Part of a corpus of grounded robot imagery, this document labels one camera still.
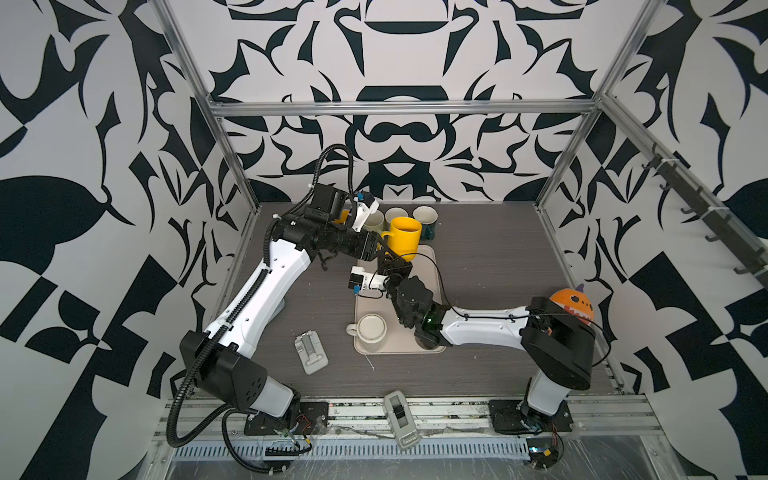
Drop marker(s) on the light green mug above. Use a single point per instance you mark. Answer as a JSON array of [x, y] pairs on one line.
[[375, 222]]

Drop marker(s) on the yellow mug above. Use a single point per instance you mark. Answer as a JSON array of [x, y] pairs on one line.
[[403, 237]]

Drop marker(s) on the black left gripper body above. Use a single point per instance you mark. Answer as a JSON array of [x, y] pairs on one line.
[[342, 238]]

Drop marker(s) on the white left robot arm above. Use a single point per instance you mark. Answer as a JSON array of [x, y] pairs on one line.
[[219, 360]]

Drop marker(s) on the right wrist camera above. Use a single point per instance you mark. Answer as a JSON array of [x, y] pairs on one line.
[[362, 281]]

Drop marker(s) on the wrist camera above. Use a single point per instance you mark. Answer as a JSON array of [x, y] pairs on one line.
[[365, 205], [362, 281]]

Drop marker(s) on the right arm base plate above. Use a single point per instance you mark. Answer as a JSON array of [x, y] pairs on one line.
[[516, 417]]

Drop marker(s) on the grey mug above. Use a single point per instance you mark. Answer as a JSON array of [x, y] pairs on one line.
[[394, 213]]

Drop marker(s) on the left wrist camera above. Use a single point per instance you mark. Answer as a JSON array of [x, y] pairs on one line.
[[365, 205]]

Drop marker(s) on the dark green mug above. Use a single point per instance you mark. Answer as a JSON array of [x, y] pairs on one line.
[[428, 218]]

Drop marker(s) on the grey block on table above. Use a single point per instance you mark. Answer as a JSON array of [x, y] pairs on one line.
[[311, 352]]

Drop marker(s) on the black hook rail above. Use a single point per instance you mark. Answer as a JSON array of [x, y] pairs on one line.
[[723, 223]]

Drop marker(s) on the small circuit board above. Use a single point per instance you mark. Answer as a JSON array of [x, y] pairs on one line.
[[544, 452]]

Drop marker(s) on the black mug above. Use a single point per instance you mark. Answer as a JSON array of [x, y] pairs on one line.
[[428, 341]]

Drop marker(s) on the white slotted cable duct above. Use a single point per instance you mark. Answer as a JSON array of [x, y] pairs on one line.
[[386, 449]]

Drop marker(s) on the blue butterfly mug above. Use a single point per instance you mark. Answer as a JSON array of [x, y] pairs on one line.
[[343, 218]]

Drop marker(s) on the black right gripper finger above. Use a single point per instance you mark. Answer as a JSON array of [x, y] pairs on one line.
[[388, 263], [401, 269]]

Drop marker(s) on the white mug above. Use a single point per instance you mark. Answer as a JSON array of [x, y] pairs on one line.
[[369, 333]]

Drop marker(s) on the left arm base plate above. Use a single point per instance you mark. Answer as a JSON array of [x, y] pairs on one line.
[[301, 417]]

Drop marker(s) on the beige plastic tray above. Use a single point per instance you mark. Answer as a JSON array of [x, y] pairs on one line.
[[399, 340]]

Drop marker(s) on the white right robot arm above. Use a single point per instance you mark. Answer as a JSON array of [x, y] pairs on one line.
[[559, 340]]

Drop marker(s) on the orange shark plush toy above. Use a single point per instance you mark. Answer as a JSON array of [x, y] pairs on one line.
[[575, 302]]

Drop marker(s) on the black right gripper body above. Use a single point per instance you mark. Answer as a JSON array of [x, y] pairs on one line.
[[401, 291]]

